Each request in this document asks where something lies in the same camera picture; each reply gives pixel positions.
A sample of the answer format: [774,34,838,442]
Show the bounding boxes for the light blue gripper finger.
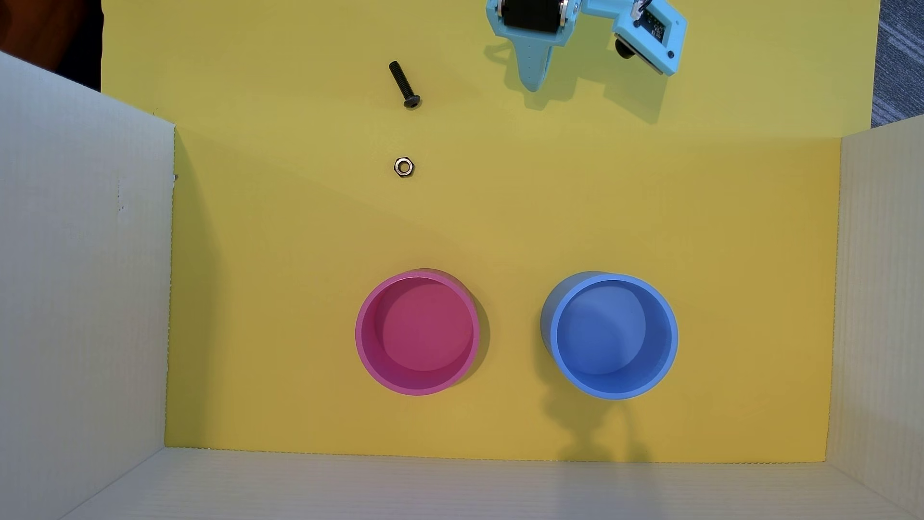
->
[514,42,557,93]

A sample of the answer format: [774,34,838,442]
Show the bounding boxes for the dark brown furniture corner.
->
[0,0,104,92]

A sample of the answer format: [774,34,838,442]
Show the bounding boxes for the blue round cup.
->
[540,272,680,401]

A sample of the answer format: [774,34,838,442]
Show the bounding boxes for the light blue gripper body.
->
[486,0,582,47]

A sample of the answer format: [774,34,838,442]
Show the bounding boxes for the pink round cup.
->
[354,269,483,397]

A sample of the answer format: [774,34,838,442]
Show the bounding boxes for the black bolt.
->
[388,61,422,110]

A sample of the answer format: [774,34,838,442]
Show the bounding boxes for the white corrugated cardboard box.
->
[0,51,924,520]

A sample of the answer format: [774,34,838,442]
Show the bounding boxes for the yellow paper sheet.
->
[101,0,882,464]

